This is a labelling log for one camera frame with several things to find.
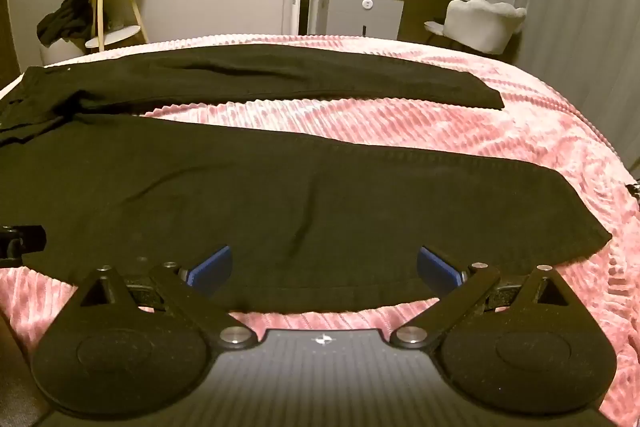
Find white bin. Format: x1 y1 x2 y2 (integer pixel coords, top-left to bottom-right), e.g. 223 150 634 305
424 0 528 56

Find pink ribbed blanket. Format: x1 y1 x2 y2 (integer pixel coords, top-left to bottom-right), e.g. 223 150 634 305
0 34 640 427

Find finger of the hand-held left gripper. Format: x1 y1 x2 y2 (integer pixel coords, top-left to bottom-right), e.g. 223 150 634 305
0 224 49 269

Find black clothes pile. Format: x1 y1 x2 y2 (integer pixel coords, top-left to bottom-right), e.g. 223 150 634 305
36 0 96 48

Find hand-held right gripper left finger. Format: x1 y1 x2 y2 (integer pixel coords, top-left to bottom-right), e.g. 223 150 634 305
79 245 259 350

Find black pants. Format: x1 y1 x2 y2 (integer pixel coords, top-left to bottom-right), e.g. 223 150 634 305
0 44 613 314

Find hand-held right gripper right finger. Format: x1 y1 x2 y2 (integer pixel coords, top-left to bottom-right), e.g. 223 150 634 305
389 246 569 350

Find grey bedside cabinet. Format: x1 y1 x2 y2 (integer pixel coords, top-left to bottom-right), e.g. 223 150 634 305
315 0 405 40

